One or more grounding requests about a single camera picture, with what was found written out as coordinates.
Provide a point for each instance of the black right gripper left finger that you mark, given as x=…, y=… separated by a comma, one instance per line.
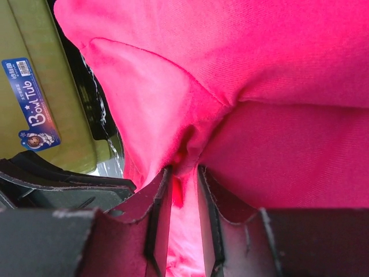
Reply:
x=132, y=240

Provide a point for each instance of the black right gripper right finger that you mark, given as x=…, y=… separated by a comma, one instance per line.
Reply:
x=239, y=240

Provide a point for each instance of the bright pink t shirt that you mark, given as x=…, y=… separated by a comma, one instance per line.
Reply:
x=271, y=96

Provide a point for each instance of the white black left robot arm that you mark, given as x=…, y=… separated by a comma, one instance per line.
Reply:
x=29, y=181

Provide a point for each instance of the olive green plastic tub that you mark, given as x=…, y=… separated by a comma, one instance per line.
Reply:
x=51, y=102

